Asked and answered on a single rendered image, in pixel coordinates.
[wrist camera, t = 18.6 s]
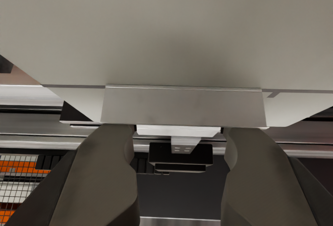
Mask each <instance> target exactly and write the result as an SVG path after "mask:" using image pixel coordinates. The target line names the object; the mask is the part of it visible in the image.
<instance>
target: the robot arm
mask: <svg viewBox="0 0 333 226"><path fill-rule="evenodd" d="M135 131H137V125H133V124H102V125H101V126H99V127H98V128H97V129H96V130H94V131H93V132H92V133H91V134H90V135H88V136H87V137H86V138H85V139H84V140H83V142H82V143H81V144H80V145H79V146H78V147H77V148H76V150H75V151H68V152H67V153H66V154H65V155H64V156H63V158H62V159H61V160H60V161H59V162H58V163H57V164H56V165H55V167H54V168H53V169H52V170H51V171H50V172H49V173H48V174H47V176H46V177H45V178H44V179H43V180H42V181H41V182H40V183H39V185H38V186H37V187H36V188H35V189H34V190H33V191H32V192H31V194H30V195H29V196H28V197H27V198H26V199H25V200H24V201H23V203H22V204H21V205H20V206H19V207H18V208H17V209H16V211H15V212H14V213H13V214H12V215H11V217H10V218H9V219H8V221H7V222H6V223H5V225H4V226H139V224H140V210H139V197H138V187H137V177H136V171H135V170H134V169H133V168H132V167H131V166H130V162H131V161H132V159H133V158H134V146H133V134H134V132H135ZM221 134H223V136H224V137H225V139H226V141H227V143H226V148H225V154H224V160H225V161H226V163H227V164H228V166H229V168H230V172H229V173H228V174H227V176H226V181H225V186H224V191H223V196H222V202H221V226H333V196H332V195H331V194H330V193H329V192H328V191H327V190H326V189H325V187H324V186H323V185H322V184H321V183H320V182H319V181H318V180H317V179H316V178H315V177H314V176H313V175H312V174H311V172H310V171H309V170H308V169H307V168H306V167H305V166H304V165H303V164H302V163H301V162H300V161H299V160H298V159H297V158H294V157H289V156H288V155H287V154H286V152H285V151H284V150H283V149H282V148H281V147H280V146H279V145H278V144H277V143H276V142H275V141H274V140H273V139H272V138H271V137H270V136H268V135H267V134H266V133H265V132H263V131H262V130H261V129H259V128H228V127H221Z"/></svg>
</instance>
